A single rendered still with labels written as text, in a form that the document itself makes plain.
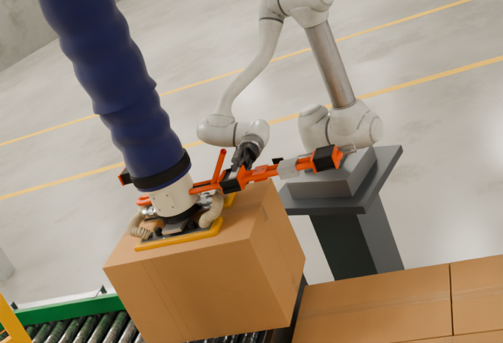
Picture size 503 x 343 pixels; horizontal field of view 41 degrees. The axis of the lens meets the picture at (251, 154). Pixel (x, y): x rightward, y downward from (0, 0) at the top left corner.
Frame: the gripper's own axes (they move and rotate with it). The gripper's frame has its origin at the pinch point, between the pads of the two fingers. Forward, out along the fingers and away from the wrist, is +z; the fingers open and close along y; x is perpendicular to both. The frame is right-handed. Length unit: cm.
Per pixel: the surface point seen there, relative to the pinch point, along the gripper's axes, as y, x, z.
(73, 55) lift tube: -62, 30, 11
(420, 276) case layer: 65, -48, -13
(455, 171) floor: 120, -55, -182
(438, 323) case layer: 65, -55, 14
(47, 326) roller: 66, 135, -19
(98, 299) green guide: 56, 100, -21
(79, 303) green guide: 57, 111, -21
